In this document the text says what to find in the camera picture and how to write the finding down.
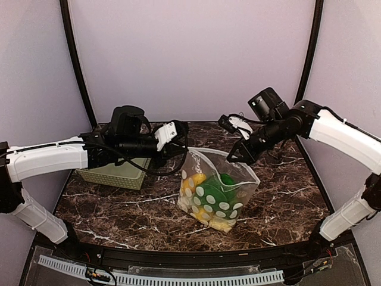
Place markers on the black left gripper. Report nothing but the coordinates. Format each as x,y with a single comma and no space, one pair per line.
168,150

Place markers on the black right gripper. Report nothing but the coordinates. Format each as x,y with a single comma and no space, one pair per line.
250,155

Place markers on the clear zip top bag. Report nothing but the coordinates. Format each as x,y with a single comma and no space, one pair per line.
213,162

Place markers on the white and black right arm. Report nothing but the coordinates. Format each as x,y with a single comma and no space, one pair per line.
318,124

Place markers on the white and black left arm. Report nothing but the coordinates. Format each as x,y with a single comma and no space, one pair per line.
87,151

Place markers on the yellow fake lemon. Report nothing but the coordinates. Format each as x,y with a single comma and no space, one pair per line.
188,185

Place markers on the green fake vegetable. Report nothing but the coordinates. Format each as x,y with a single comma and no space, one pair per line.
215,195

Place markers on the pale yellow fake food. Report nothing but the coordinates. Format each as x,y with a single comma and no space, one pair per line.
212,221

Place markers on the light green perforated basket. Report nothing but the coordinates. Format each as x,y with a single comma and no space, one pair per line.
123,176

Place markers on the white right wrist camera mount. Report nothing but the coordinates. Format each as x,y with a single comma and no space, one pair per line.
242,126

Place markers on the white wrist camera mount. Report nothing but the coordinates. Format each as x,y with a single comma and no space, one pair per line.
242,126
165,134

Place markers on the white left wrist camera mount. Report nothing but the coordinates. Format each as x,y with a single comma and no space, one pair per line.
165,134

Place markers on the black front rail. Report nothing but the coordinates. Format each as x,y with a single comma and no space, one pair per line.
289,257

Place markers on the grey slotted cable duct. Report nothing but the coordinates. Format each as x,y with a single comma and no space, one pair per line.
139,275

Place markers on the black right frame post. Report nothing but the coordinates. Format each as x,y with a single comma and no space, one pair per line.
311,49

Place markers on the black frame post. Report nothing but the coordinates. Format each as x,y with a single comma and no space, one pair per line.
71,43
311,49

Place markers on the black left frame post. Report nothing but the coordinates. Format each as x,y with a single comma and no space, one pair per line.
71,43

